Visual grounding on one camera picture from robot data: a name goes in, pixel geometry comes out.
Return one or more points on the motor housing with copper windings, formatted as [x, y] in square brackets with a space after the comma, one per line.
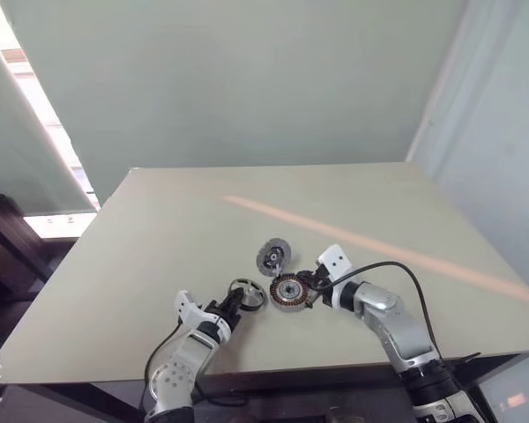
[288, 291]

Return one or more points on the dark wooden cabinet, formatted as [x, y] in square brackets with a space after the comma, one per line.
[9, 247]

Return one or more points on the dark table frame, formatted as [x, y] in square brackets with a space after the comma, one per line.
[291, 388]

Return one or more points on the frosted glass partition panel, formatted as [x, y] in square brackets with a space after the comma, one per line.
[22, 145]

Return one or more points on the white box with screen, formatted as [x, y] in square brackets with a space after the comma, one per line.
[516, 388]

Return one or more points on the grey round motor lid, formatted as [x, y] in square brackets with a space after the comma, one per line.
[273, 256]

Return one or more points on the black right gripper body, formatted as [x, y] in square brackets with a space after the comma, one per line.
[322, 286]

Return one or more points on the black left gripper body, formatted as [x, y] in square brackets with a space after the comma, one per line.
[222, 312]

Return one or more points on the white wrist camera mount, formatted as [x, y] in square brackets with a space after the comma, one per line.
[335, 262]
[186, 308]

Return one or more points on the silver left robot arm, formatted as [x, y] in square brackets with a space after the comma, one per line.
[181, 370]

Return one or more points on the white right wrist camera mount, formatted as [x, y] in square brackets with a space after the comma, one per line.
[335, 262]

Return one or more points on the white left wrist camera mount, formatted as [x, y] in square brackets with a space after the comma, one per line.
[186, 308]

